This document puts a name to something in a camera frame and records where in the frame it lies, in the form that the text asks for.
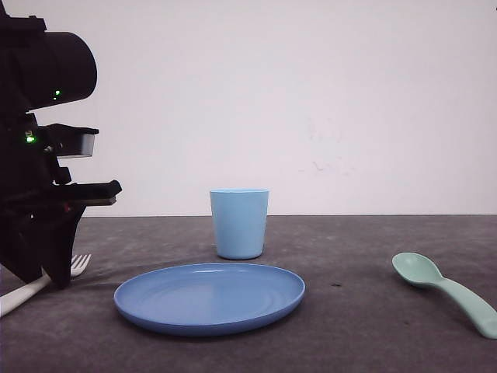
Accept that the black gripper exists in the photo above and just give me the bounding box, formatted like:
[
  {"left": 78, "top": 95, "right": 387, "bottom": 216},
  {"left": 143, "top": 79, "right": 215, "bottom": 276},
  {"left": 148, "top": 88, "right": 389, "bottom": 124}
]
[{"left": 1, "top": 113, "right": 122, "bottom": 288}]

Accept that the white plastic fork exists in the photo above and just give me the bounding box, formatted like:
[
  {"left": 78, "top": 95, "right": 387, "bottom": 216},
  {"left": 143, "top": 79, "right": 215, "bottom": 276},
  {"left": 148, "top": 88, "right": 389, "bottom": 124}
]
[{"left": 1, "top": 253, "right": 92, "bottom": 317}]

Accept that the light blue plastic cup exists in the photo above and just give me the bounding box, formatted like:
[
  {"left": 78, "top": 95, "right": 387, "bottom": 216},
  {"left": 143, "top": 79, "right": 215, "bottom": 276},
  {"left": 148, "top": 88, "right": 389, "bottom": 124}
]
[{"left": 210, "top": 188, "right": 269, "bottom": 260}]

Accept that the mint green plastic spoon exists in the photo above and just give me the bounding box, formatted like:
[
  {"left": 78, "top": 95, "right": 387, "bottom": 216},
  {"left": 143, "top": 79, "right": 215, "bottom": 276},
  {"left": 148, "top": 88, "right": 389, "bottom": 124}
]
[{"left": 391, "top": 252, "right": 496, "bottom": 340}]

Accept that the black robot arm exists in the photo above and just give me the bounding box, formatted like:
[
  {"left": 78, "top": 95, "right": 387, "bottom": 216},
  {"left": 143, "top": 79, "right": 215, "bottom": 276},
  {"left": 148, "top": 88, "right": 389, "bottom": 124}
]
[{"left": 1, "top": 12, "right": 121, "bottom": 288}]

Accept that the blue plastic plate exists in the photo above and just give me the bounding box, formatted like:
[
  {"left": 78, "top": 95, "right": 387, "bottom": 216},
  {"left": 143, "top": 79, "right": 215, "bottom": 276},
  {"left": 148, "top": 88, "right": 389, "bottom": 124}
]
[{"left": 113, "top": 263, "right": 306, "bottom": 337}]

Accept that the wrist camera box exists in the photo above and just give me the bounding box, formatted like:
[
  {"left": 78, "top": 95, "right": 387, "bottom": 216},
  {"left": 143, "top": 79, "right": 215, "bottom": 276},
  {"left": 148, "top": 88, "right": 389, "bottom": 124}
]
[{"left": 38, "top": 124, "right": 99, "bottom": 158}]

